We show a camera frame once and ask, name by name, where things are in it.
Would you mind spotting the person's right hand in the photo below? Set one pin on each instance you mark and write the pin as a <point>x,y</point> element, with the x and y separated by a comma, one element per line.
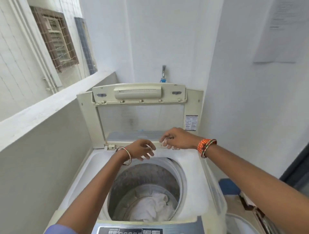
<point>183,141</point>

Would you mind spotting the person's left hand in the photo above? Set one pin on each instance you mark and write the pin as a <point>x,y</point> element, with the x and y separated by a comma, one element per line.
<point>140,148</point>

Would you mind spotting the white blue washing machine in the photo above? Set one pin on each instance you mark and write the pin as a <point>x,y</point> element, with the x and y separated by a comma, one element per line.
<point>195,188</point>

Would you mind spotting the white garment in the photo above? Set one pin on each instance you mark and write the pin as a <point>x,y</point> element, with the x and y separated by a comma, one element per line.
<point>152,207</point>

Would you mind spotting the white round laundry hamper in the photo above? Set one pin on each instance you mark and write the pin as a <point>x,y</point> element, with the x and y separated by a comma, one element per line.
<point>239,224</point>

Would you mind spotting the person's left forearm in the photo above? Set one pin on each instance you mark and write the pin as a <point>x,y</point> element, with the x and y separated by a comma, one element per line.
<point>96,190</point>

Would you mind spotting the person's right forearm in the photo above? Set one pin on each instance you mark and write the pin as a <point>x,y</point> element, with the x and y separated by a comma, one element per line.
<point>253,178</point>

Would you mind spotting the person's blue tunic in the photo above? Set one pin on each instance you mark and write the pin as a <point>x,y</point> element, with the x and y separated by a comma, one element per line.
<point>60,229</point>

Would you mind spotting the thin multicolour bangle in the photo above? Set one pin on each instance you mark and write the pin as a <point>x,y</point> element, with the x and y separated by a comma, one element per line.
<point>128,156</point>

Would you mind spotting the beaded green red bangle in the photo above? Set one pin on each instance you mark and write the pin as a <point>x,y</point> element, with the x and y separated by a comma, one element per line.
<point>207,147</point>

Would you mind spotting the metal water tap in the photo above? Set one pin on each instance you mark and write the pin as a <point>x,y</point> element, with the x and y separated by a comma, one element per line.
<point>163,72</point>

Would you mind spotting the grey framed window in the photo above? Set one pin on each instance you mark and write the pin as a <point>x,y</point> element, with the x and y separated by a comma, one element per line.
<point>85,45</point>

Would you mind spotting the brown louvred window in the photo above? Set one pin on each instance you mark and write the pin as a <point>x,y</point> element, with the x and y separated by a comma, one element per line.
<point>55,38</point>

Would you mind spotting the white drain pipes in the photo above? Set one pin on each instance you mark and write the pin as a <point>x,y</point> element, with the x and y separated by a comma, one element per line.
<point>36,48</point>

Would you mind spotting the white paper notice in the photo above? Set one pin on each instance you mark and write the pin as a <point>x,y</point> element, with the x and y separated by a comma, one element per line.
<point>280,31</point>

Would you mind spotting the white safety net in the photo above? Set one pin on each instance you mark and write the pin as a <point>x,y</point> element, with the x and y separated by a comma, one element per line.
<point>14,60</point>

